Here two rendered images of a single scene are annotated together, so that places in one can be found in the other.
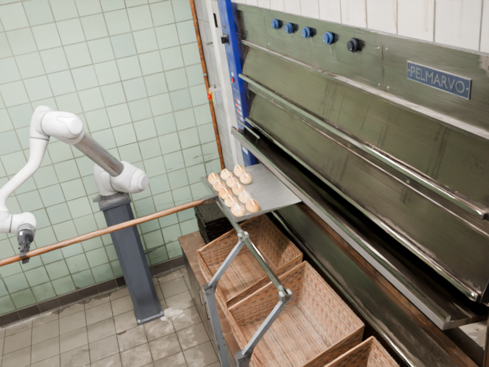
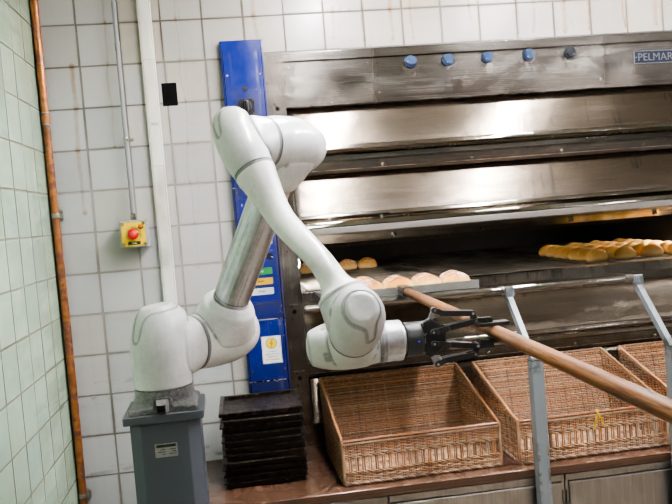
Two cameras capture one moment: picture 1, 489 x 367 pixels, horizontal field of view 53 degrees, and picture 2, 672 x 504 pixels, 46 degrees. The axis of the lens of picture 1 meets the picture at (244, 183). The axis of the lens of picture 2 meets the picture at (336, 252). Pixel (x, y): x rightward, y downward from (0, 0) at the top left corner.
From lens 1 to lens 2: 370 cm
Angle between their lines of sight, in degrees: 81
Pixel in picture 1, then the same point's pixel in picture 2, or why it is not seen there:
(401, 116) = (626, 97)
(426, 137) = (657, 100)
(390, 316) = (630, 303)
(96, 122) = not seen: outside the picture
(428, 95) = (656, 69)
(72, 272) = not seen: outside the picture
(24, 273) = not seen: outside the picture
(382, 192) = (612, 172)
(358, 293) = (583, 317)
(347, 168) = (556, 177)
